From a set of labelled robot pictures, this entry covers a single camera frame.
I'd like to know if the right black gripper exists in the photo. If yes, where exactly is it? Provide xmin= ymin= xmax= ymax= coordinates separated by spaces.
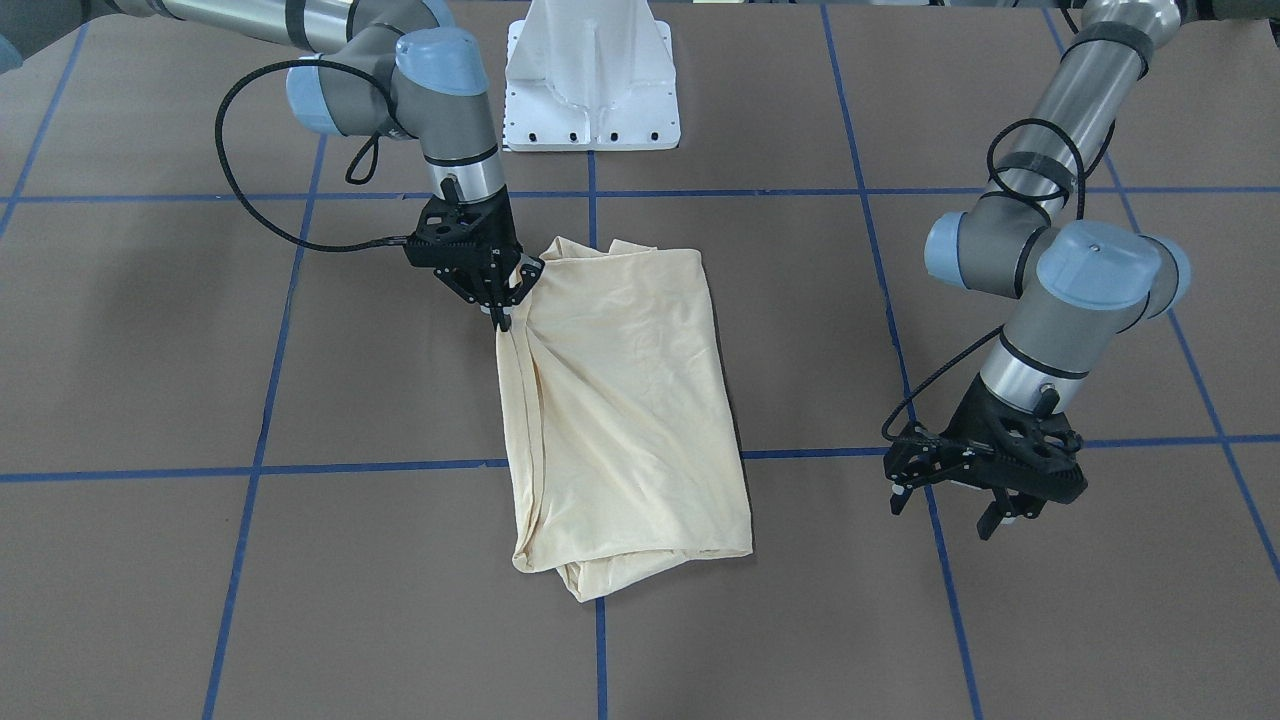
xmin=404 ymin=190 xmax=545 ymax=332

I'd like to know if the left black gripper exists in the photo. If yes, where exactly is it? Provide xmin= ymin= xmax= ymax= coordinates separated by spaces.
xmin=884 ymin=378 xmax=1088 ymax=541

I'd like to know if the beige long-sleeve printed shirt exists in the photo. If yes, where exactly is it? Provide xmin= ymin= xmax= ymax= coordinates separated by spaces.
xmin=495 ymin=237 xmax=754 ymax=602

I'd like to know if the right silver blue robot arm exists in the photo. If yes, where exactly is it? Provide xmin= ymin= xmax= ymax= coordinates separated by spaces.
xmin=1 ymin=1 xmax=543 ymax=332

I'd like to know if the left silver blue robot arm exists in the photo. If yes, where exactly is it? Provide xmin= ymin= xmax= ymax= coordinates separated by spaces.
xmin=882 ymin=1 xmax=1277 ymax=539

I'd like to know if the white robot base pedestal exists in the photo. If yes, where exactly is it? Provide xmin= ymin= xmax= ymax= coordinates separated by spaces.
xmin=503 ymin=1 xmax=681 ymax=152

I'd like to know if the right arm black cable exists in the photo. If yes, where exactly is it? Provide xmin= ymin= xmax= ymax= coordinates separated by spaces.
xmin=214 ymin=60 xmax=421 ymax=252

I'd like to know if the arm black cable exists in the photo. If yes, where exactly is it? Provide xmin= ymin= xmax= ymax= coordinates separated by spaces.
xmin=881 ymin=118 xmax=1116 ymax=446
xmin=214 ymin=60 xmax=421 ymax=252

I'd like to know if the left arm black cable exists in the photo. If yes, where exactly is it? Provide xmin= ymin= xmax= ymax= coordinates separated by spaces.
xmin=881 ymin=118 xmax=1116 ymax=446

